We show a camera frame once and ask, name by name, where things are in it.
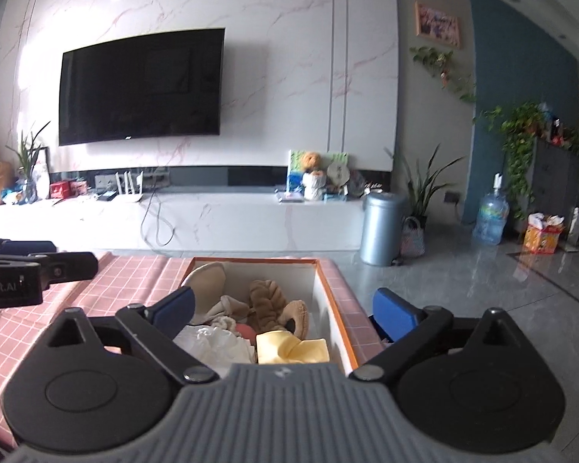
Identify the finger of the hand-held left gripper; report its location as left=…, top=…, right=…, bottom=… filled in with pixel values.
left=0, top=240, right=59, bottom=256
left=37, top=250, right=99, bottom=287

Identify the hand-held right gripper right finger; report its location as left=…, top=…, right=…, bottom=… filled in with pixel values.
left=349, top=288, right=523, bottom=383

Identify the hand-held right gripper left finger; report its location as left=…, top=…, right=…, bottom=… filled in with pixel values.
left=47, top=285, right=221, bottom=387

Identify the white fabric slipper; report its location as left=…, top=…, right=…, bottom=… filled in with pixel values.
left=180, top=262, right=228, bottom=301

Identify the white cloth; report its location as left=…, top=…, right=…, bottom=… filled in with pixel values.
left=173, top=323, right=257, bottom=365

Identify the beige fabric piece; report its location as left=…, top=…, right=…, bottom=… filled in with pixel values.
left=207, top=296, right=250, bottom=323

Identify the orange cardboard box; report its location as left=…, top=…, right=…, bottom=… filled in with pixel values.
left=176, top=256, right=388, bottom=373

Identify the yellow soft packet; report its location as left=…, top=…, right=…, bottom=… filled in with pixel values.
left=255, top=330, right=330, bottom=365

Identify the pink checked tablecloth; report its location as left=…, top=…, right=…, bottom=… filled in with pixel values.
left=0, top=251, right=389, bottom=449

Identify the woven basket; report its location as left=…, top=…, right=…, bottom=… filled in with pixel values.
left=399, top=216, right=427, bottom=258

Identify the green plant in glass vase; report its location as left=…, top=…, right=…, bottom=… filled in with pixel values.
left=6, top=122, right=52, bottom=204

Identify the grey metal trash can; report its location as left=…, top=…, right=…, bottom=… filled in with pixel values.
left=359, top=191, right=409, bottom=267

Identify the white router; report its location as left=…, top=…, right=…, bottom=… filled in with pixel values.
left=113, top=169, right=144, bottom=204

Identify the white marble tv console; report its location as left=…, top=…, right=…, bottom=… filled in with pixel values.
left=0, top=187, right=368, bottom=252

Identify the tall leafy potted plant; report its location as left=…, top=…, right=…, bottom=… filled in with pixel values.
left=394, top=144, right=465, bottom=230

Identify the blue water bottle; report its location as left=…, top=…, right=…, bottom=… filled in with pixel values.
left=472, top=172, right=510, bottom=246

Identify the round paper fan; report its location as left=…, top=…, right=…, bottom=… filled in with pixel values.
left=327, top=161, right=352, bottom=194

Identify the teddy bear toy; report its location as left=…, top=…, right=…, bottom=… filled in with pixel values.
left=302, top=171, right=327, bottom=201

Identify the orange gift bag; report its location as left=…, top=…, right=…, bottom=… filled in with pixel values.
left=523, top=211, right=565, bottom=256

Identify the green picture stand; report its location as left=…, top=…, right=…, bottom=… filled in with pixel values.
left=286, top=149, right=310, bottom=194

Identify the brown teddy bear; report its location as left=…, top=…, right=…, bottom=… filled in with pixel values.
left=298, top=150, right=324, bottom=175

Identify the grey cabinet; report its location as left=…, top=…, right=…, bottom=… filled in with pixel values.
left=530, top=134, right=579, bottom=233

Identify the trailing pothos plant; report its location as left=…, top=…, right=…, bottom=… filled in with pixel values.
left=477, top=101, right=552, bottom=223

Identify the hanging green vine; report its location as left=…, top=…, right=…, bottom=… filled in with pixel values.
left=409, top=45, right=477, bottom=103

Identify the black picture frame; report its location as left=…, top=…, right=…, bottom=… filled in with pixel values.
left=31, top=147, right=50, bottom=199

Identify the black cable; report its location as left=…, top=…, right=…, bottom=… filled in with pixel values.
left=139, top=187, right=175, bottom=248

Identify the black wall television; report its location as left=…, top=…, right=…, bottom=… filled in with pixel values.
left=58, top=27, right=227, bottom=147

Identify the framed wall picture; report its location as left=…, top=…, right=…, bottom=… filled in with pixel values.
left=414, top=0, right=463, bottom=49

